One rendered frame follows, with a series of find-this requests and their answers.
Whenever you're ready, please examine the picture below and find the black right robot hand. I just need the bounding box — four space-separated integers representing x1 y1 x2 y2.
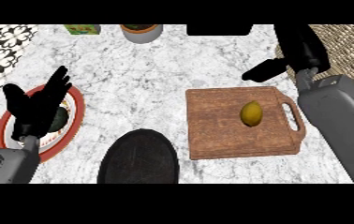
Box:
240 24 331 82

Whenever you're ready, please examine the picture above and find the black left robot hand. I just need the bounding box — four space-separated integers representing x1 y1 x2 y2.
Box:
1 65 73 142

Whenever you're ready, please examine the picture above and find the wicker basket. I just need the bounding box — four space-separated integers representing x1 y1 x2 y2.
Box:
274 24 354 85

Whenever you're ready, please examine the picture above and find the yellow lemon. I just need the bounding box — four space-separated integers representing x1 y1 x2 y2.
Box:
238 100 264 127

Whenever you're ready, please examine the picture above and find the brown wooden cutting board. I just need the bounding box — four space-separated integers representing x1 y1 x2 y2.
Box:
184 85 308 161

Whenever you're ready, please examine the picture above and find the dark green avocado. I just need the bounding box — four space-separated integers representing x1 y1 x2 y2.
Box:
47 107 72 134

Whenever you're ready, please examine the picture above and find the red-rimmed white plate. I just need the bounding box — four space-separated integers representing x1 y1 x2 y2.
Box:
0 83 87 164

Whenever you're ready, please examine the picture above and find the black and white patterned cloth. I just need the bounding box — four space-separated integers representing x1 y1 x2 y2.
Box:
0 24 39 78

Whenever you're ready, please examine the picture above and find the green patterned box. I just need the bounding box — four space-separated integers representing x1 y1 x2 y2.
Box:
63 24 101 36

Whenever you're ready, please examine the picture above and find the black oval plate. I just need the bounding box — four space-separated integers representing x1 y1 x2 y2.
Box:
95 128 181 185

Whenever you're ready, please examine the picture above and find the grey pot with orange rim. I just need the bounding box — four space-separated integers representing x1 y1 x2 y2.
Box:
119 24 165 44

